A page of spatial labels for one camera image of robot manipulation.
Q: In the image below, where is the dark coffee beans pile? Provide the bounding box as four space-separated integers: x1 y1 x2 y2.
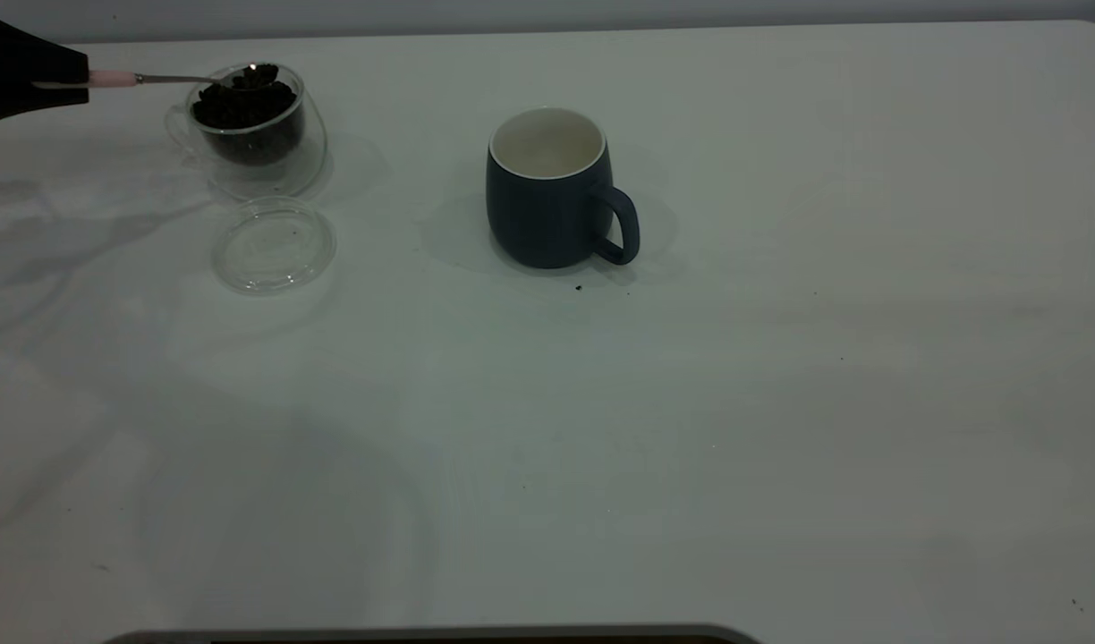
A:
191 79 305 166

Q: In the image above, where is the dark grey ceramic mug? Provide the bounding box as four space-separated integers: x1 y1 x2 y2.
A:
486 107 641 270

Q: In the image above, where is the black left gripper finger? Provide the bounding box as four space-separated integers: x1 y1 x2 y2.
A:
0 86 90 131
0 9 90 87

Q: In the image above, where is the clear round glass lid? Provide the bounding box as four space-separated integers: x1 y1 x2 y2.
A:
210 199 338 297

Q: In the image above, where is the pink-handled metal spoon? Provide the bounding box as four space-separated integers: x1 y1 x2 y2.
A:
89 63 280 90

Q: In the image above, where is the clear double-wall glass cup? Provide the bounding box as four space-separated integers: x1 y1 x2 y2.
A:
164 61 328 201

